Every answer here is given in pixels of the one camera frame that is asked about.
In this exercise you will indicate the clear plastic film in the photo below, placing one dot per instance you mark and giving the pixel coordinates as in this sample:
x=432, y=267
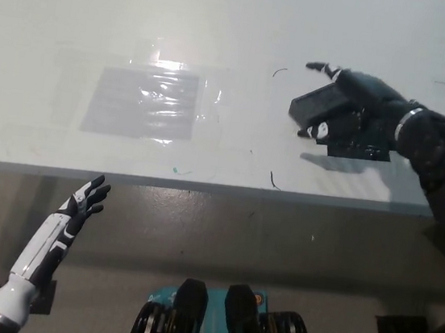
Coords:
x=211, y=96

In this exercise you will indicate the clear plastic sheet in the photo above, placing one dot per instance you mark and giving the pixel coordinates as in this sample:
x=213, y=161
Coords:
x=112, y=108

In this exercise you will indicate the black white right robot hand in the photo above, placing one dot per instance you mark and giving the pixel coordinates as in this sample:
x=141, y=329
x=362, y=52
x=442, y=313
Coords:
x=373, y=97

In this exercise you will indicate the small teal tape bit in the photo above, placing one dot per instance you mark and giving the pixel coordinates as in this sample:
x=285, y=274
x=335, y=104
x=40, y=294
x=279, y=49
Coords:
x=175, y=170

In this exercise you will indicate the black tape patch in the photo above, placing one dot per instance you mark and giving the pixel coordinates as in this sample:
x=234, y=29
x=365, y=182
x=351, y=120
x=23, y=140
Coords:
x=366, y=151

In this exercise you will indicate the dark grey whiteboard eraser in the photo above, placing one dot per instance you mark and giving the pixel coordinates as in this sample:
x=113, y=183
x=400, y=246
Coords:
x=319, y=103

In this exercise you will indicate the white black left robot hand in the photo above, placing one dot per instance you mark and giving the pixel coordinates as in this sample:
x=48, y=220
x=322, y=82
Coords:
x=49, y=238

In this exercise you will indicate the black teal robot torso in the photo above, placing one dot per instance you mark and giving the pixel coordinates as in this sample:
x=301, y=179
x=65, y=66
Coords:
x=227, y=329

